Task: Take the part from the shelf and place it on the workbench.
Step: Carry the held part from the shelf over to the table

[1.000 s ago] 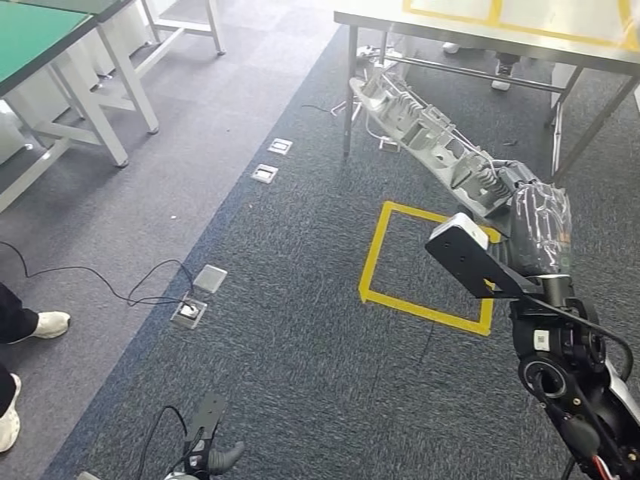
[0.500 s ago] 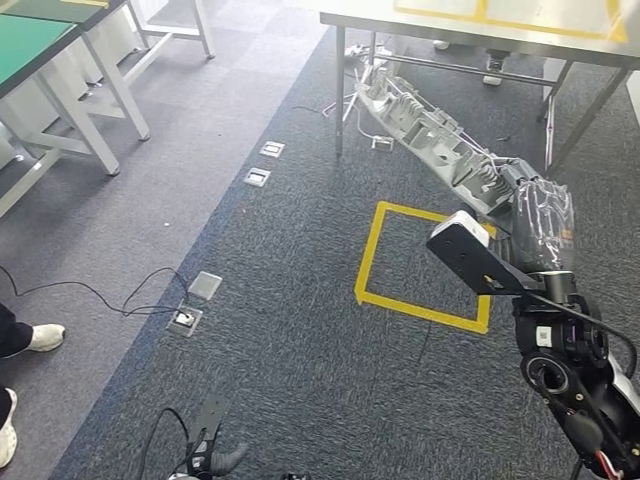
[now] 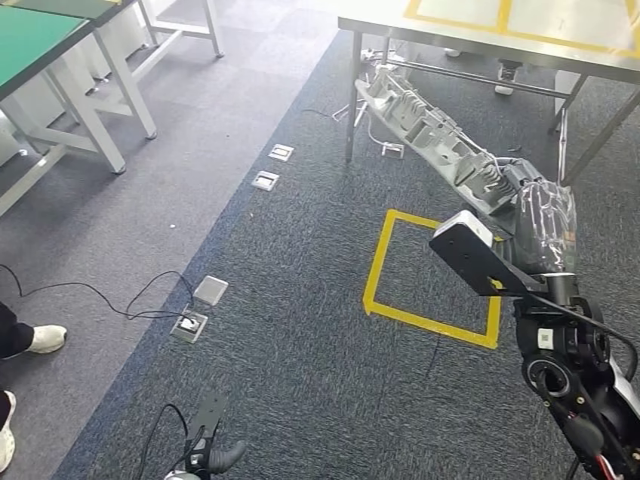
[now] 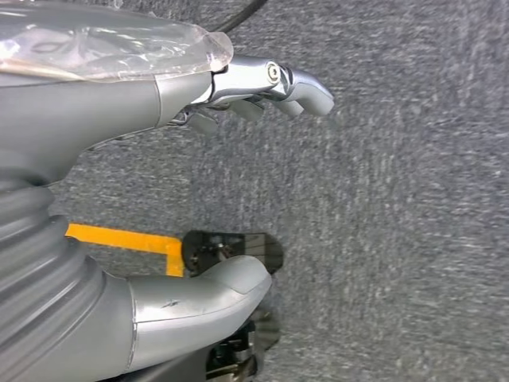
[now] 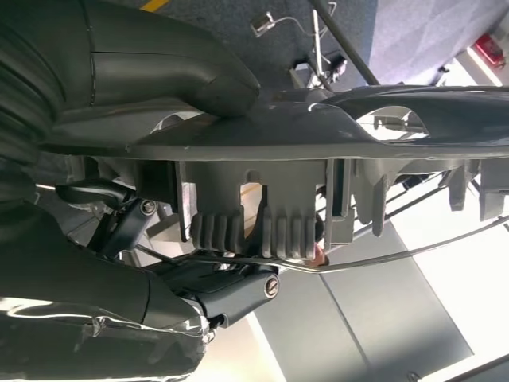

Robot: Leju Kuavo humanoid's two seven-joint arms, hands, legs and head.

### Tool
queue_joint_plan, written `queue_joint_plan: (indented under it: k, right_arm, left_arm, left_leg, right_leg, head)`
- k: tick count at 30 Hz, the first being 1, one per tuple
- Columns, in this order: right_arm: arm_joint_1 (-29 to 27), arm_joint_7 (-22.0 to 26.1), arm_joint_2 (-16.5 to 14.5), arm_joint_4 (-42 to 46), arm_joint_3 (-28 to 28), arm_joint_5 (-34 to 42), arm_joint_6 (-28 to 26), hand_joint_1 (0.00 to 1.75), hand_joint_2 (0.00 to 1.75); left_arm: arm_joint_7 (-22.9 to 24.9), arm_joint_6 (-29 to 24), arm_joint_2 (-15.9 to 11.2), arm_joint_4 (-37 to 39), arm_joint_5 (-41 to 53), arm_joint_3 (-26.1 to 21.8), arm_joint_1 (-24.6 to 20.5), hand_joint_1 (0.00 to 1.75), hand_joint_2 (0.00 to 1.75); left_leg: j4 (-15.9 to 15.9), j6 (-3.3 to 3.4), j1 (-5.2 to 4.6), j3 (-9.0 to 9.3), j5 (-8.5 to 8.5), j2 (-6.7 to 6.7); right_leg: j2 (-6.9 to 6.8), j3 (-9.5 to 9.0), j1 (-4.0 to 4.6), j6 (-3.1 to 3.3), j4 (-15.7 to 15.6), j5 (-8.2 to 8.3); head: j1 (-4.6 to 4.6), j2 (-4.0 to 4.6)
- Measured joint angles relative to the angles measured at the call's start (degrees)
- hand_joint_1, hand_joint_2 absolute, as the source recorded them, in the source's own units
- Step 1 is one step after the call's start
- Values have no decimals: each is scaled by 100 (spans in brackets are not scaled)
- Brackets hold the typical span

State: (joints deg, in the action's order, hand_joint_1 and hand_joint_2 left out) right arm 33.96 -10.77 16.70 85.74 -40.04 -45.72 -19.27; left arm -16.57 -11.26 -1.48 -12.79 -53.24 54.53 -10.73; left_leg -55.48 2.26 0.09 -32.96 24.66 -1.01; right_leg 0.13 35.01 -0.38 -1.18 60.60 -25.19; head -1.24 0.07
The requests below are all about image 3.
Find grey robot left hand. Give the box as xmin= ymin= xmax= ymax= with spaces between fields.
xmin=165 ymin=440 xmax=248 ymax=480

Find silver wheel hubcap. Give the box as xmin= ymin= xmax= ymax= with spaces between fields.
xmin=355 ymin=66 xmax=526 ymax=220

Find steel workbench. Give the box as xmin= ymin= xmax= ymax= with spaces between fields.
xmin=338 ymin=0 xmax=640 ymax=187

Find yellow floor tape square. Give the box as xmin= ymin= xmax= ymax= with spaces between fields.
xmin=362 ymin=209 xmax=503 ymax=351

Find person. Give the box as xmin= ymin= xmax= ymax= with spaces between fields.
xmin=445 ymin=47 xmax=524 ymax=97
xmin=0 ymin=301 xmax=69 ymax=475

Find green topped white table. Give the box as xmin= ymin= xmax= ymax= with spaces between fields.
xmin=0 ymin=0 xmax=158 ymax=219

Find yellow tape double rectangle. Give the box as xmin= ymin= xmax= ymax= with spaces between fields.
xmin=404 ymin=0 xmax=640 ymax=61

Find black cable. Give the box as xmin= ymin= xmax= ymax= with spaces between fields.
xmin=0 ymin=264 xmax=196 ymax=323
xmin=134 ymin=402 xmax=190 ymax=480

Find white cable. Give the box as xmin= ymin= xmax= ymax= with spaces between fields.
xmin=330 ymin=49 xmax=406 ymax=150

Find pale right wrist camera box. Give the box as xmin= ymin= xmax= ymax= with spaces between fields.
xmin=432 ymin=210 xmax=495 ymax=248

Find white metal frame table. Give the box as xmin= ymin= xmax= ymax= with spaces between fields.
xmin=137 ymin=0 xmax=224 ymax=68

